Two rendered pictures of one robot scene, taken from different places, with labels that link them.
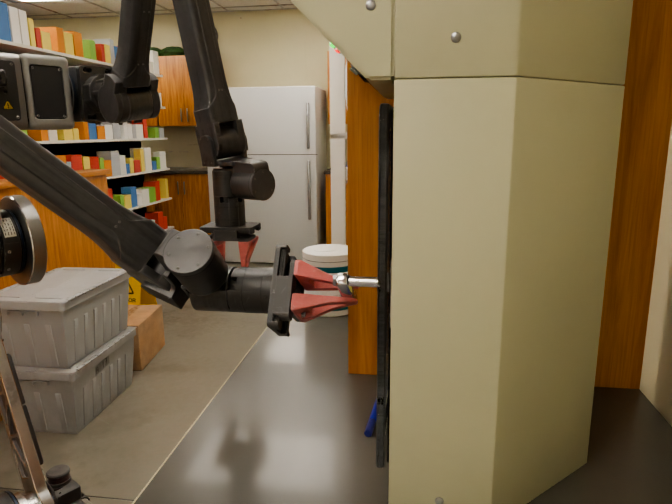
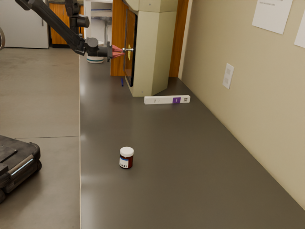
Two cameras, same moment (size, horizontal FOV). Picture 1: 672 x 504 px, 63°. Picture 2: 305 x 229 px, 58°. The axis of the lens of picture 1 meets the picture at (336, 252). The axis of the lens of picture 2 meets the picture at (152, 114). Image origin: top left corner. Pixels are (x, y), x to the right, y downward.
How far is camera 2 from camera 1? 1.00 m
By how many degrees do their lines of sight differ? 26
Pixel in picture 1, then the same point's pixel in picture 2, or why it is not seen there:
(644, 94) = (181, 7)
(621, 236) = (175, 41)
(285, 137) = not seen: outside the picture
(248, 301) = (102, 53)
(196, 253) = (95, 42)
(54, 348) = not seen: outside the picture
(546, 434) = (160, 80)
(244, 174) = (81, 20)
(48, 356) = not seen: outside the picture
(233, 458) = (95, 90)
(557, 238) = (164, 41)
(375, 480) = (127, 92)
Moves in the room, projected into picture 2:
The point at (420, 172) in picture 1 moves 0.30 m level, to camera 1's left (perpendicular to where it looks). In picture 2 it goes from (142, 28) to (84, 26)
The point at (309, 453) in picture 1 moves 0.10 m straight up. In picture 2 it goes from (111, 89) to (111, 73)
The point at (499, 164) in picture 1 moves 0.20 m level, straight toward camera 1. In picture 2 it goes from (155, 27) to (160, 35)
